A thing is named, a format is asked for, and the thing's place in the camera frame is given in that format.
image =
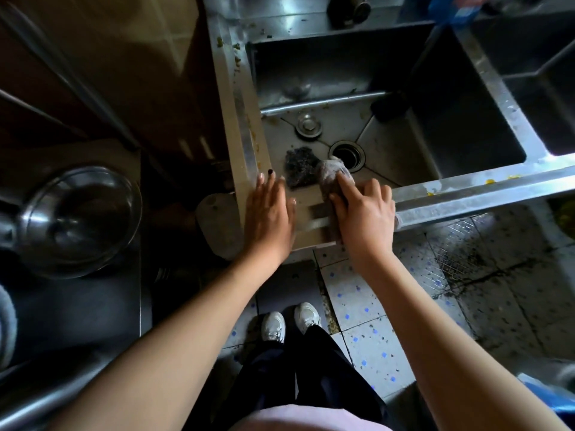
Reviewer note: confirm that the yellow-green waste bag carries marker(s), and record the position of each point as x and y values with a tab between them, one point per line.
567	219

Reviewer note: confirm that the person's white shoe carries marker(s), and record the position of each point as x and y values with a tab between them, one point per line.
273	327
307	317

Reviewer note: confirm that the metal sink stopper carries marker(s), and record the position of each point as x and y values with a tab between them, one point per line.
309	126

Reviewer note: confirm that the person's left hand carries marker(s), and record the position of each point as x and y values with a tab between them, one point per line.
269	219

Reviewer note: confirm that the person's left white shoe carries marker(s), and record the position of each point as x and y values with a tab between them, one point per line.
273	327

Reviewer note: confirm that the black rectangular sponge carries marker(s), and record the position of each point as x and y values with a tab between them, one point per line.
390	106

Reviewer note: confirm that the person's right hand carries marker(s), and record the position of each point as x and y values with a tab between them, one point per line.
368	219

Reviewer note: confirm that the small shiny metal bowl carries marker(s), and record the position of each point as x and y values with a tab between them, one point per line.
78	222

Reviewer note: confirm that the curved steel faucet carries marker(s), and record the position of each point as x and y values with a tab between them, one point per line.
348	8

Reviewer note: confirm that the stainless steel double sink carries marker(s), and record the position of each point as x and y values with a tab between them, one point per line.
449	130

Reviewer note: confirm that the blue plastic bag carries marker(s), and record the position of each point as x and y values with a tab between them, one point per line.
552	397

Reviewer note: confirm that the blue dish soap bottle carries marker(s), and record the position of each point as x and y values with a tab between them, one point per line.
456	6

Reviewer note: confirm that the person's left forearm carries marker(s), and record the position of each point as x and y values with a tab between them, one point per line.
170	354

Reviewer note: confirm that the black steel wool scourer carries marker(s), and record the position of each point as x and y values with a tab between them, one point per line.
302	168

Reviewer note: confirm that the person's right forearm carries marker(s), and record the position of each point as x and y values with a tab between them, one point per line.
449	354

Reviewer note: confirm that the person's pink shirt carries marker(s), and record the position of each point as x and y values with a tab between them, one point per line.
310	419

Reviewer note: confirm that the metal floor drain grate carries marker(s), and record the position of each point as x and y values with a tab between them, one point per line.
458	246

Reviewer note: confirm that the person's right white shoe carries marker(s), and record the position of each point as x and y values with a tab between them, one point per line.
307	317

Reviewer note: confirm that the person's dark trousers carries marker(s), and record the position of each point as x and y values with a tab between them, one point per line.
278	381

